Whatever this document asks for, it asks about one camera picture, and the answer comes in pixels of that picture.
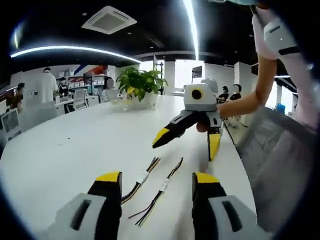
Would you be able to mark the person's right hand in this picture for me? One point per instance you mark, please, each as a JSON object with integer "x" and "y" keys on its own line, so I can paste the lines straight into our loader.
{"x": 225, "y": 111}

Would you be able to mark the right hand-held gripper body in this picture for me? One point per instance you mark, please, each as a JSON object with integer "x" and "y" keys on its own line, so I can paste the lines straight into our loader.
{"x": 203, "y": 100}

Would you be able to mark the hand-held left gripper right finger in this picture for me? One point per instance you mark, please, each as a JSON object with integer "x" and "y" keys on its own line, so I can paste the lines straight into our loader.
{"x": 220, "y": 215}

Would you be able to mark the small dark table scrap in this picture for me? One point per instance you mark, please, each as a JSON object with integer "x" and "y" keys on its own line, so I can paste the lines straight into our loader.
{"x": 67, "y": 138}

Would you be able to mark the white wearable device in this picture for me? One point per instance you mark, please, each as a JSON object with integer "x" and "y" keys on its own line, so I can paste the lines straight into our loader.
{"x": 277, "y": 35}

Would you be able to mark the potted green plant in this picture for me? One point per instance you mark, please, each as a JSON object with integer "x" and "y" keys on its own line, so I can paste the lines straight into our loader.
{"x": 138, "y": 82}

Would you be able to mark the white frame office chair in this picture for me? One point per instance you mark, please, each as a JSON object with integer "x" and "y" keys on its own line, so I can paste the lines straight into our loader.
{"x": 11, "y": 125}

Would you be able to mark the blue face mask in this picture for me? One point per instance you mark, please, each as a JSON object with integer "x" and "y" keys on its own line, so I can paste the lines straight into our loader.
{"x": 240, "y": 1}

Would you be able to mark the white storage shelf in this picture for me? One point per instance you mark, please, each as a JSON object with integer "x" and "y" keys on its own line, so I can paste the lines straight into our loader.
{"x": 80, "y": 80}

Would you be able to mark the grey mesh chair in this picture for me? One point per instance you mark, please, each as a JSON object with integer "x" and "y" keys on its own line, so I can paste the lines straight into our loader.
{"x": 280, "y": 170}

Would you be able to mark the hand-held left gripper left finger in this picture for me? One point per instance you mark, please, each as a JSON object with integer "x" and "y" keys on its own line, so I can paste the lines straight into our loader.
{"x": 82, "y": 215}

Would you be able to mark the ceiling air conditioner vent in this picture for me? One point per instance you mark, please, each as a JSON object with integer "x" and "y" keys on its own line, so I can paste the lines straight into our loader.
{"x": 108, "y": 20}

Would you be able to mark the white mesh office chair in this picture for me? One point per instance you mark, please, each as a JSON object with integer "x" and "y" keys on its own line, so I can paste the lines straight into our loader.
{"x": 80, "y": 98}

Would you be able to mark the person's light shirt torso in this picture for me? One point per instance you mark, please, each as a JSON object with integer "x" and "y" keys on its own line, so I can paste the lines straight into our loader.
{"x": 307, "y": 100}

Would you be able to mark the straight ceiling light strip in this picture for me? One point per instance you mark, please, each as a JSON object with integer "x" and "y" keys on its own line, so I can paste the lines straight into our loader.
{"x": 193, "y": 27}

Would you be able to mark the long curved ceiling light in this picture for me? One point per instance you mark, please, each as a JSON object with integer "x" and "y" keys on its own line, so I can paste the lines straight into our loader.
{"x": 75, "y": 49}

